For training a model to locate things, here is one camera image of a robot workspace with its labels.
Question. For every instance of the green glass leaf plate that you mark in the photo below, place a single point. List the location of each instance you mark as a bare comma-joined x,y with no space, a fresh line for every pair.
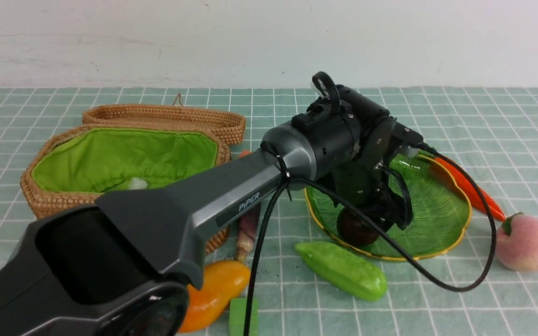
441,215

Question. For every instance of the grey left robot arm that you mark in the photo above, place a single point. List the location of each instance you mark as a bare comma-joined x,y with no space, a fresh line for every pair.
121,266

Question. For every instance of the orange toy carrot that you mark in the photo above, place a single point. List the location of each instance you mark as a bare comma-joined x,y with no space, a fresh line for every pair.
453,180

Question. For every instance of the yellow orange toy mango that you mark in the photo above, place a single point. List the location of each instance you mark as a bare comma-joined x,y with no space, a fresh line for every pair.
223,281

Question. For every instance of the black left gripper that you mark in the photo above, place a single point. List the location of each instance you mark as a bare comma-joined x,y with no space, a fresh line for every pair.
368,182

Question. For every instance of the orange foam cube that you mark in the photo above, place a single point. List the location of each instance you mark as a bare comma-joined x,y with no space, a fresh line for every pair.
244,153

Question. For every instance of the dark purple toy mangosteen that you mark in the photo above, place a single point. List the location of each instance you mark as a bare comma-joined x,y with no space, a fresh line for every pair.
353,231

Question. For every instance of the woven basket lid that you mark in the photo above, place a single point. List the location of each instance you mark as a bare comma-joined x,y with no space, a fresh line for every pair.
226,126

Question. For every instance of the woven wicker basket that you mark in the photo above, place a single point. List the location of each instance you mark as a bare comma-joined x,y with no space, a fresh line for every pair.
75,167

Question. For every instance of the green toy cucumber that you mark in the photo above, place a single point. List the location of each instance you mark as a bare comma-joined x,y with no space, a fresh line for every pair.
343,269

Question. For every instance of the teal checked tablecloth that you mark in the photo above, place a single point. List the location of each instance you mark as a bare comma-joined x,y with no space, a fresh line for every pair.
491,132

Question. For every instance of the green foam block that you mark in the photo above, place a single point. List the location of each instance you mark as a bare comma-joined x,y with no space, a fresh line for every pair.
237,317

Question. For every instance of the pink toy peach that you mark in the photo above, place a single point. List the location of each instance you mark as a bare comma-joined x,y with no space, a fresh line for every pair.
517,243

